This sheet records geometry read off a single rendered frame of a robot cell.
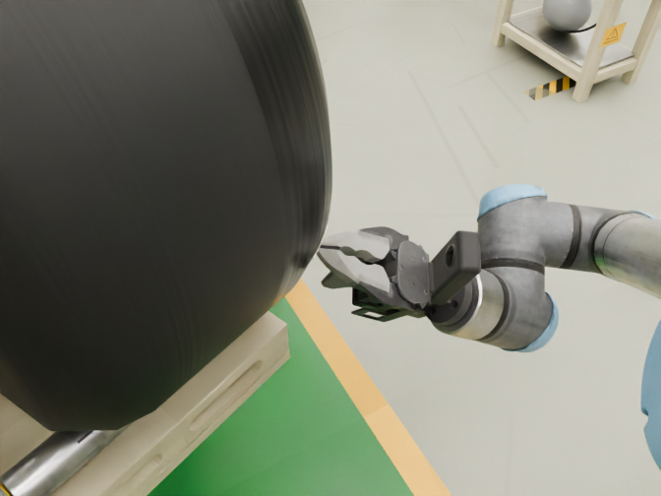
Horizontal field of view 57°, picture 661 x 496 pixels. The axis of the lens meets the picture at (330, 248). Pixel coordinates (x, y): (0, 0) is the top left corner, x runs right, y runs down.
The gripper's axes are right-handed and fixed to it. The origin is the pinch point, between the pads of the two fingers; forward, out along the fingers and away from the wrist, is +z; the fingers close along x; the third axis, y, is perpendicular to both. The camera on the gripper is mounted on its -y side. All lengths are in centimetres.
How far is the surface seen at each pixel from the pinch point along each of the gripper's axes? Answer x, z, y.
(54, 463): -21.0, 17.3, 20.5
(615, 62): 156, -186, 48
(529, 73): 163, -171, 80
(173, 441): -17.8, 4.5, 22.4
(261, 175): -4.3, 16.8, -14.5
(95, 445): -19.1, 13.7, 20.2
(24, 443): -18.2, 17.0, 37.0
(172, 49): -1.3, 25.3, -18.6
